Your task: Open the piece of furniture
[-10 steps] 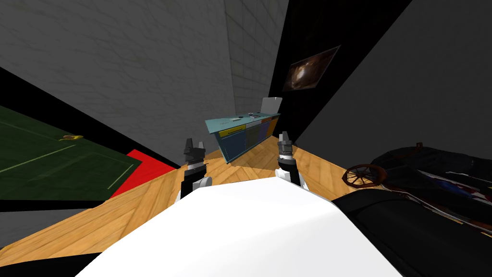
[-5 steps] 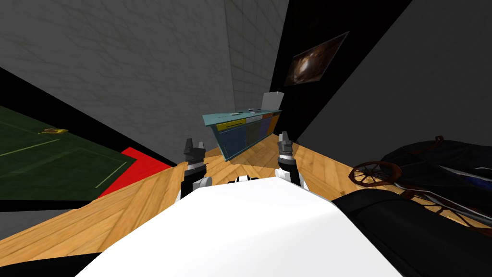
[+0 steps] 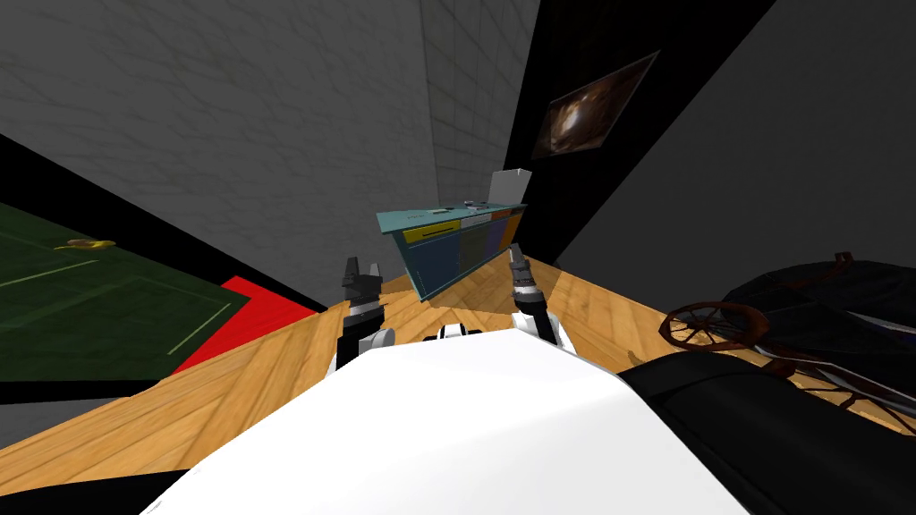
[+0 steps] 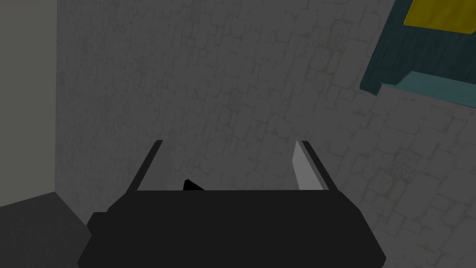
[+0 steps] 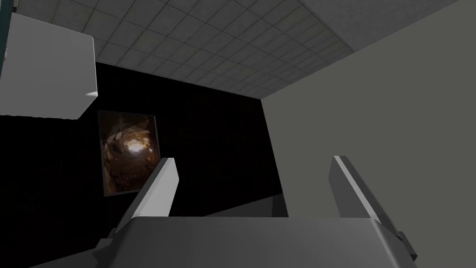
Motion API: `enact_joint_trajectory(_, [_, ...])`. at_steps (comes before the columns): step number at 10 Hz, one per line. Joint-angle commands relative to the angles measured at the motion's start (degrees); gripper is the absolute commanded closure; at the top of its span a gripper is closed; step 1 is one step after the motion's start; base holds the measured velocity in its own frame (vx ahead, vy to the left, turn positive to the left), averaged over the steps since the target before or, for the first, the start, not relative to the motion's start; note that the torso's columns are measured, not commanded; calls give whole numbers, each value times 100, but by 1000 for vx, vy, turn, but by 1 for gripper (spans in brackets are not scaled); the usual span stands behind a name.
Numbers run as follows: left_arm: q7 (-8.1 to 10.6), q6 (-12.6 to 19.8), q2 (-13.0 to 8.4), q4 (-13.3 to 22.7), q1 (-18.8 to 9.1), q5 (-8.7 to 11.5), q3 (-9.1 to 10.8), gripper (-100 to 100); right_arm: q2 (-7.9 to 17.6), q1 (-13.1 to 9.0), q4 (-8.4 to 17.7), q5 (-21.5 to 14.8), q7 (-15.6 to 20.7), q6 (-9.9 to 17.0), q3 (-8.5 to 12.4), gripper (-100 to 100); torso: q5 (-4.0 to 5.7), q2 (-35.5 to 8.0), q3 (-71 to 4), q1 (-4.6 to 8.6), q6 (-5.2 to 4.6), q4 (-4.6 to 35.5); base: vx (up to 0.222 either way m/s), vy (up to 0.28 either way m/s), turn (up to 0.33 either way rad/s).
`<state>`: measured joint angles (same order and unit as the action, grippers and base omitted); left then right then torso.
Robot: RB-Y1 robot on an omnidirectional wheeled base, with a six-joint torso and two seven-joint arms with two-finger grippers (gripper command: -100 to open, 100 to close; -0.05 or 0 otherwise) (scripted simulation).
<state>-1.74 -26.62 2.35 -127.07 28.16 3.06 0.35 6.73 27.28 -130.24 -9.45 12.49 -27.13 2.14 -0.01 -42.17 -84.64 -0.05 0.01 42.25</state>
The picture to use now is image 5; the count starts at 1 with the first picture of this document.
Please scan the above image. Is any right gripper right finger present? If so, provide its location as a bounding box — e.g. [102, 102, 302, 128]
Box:
[329, 155, 400, 235]

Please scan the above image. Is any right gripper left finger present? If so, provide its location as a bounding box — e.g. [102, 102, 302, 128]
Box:
[115, 157, 179, 233]

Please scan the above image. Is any brown picture on wall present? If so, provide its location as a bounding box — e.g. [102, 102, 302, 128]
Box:
[97, 110, 161, 197]

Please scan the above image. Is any white wall cupboard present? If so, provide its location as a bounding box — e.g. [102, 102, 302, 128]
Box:
[0, 12, 99, 121]

